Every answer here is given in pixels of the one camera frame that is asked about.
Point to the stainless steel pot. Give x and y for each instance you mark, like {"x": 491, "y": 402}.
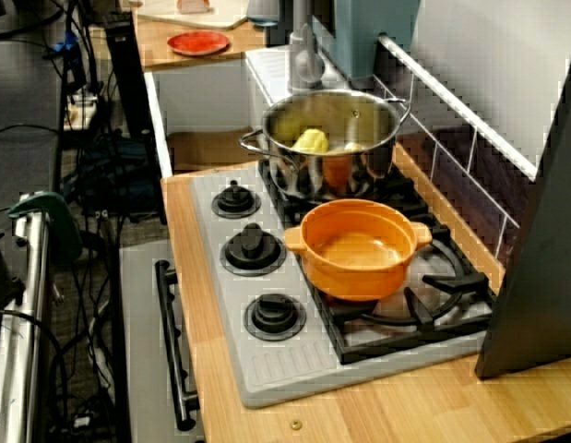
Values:
{"x": 312, "y": 171}

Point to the yellow toy pepper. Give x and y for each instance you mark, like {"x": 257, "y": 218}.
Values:
{"x": 311, "y": 142}

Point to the black stove knob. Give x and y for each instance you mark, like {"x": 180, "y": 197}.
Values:
{"x": 275, "y": 316}
{"x": 235, "y": 199}
{"x": 253, "y": 251}

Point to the orange plastic pot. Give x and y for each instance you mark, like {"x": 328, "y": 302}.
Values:
{"x": 354, "y": 258}

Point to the black burner grate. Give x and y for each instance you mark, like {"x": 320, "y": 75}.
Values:
{"x": 405, "y": 191}
{"x": 455, "y": 279}

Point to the gray stove top panel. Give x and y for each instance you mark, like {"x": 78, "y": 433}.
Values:
{"x": 229, "y": 332}

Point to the gray toy faucet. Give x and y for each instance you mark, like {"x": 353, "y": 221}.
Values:
{"x": 305, "y": 64}

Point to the white toy kitchen unit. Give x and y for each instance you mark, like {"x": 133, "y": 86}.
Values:
{"x": 142, "y": 323}

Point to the red plate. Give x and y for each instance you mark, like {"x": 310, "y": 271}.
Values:
{"x": 198, "y": 43}

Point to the blue plastic bin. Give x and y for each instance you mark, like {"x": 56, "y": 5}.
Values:
{"x": 359, "y": 37}

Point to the light cutting board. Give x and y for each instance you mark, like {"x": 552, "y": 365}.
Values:
{"x": 220, "y": 20}

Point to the green clamp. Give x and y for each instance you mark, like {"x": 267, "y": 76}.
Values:
{"x": 54, "y": 217}

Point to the pink toy food piece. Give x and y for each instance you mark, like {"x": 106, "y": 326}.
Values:
{"x": 193, "y": 5}

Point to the black side board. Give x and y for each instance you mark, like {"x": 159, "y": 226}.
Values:
{"x": 534, "y": 277}

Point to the black box device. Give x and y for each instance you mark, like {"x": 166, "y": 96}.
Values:
{"x": 1, "y": 277}

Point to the black upright post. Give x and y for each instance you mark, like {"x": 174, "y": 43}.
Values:
{"x": 128, "y": 92}

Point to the aluminium rail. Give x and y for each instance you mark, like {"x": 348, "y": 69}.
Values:
{"x": 22, "y": 323}

